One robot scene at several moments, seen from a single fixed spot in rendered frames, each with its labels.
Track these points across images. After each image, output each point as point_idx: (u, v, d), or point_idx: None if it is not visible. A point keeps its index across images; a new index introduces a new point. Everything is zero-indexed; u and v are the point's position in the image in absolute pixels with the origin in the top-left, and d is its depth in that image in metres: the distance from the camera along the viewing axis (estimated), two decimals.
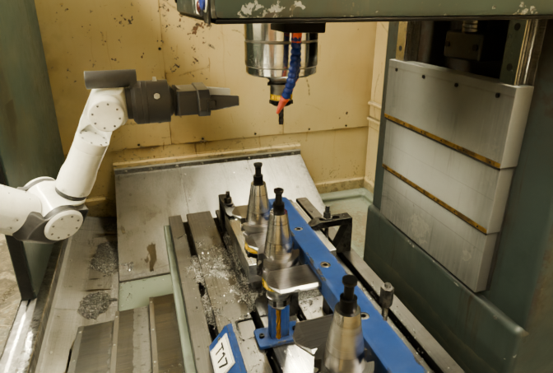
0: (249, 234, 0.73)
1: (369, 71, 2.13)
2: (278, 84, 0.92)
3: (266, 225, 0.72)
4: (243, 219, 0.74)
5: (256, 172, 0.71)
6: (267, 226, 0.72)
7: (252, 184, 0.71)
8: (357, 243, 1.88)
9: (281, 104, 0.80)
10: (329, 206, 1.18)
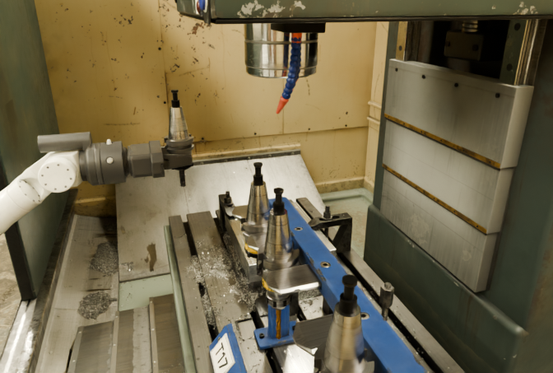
0: (249, 234, 0.73)
1: (369, 71, 2.13)
2: (174, 149, 0.90)
3: (266, 225, 0.72)
4: (243, 219, 0.74)
5: (256, 172, 0.71)
6: (267, 226, 0.72)
7: (252, 184, 0.71)
8: (357, 243, 1.88)
9: (281, 104, 0.80)
10: (329, 206, 1.18)
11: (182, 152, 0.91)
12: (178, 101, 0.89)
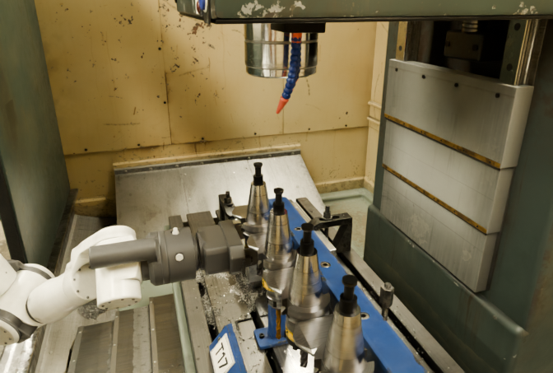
0: (249, 234, 0.73)
1: (369, 71, 2.13)
2: None
3: (266, 225, 0.72)
4: (243, 219, 0.74)
5: (256, 172, 0.71)
6: (267, 226, 0.72)
7: (252, 184, 0.71)
8: (357, 243, 1.88)
9: (281, 104, 0.80)
10: (329, 206, 1.18)
11: None
12: (312, 245, 0.51)
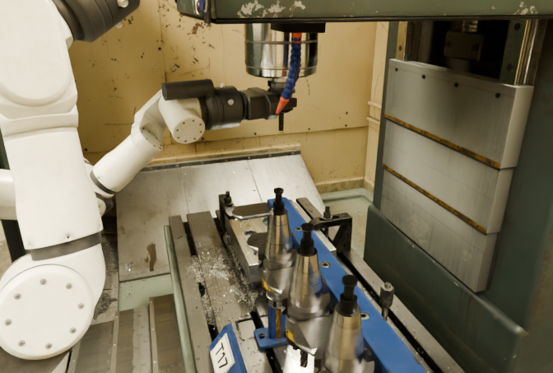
0: (277, 90, 0.93)
1: (369, 71, 2.13)
2: None
3: None
4: (270, 81, 0.95)
5: None
6: None
7: None
8: (357, 243, 1.88)
9: (281, 104, 0.80)
10: (329, 206, 1.18)
11: None
12: (312, 245, 0.51)
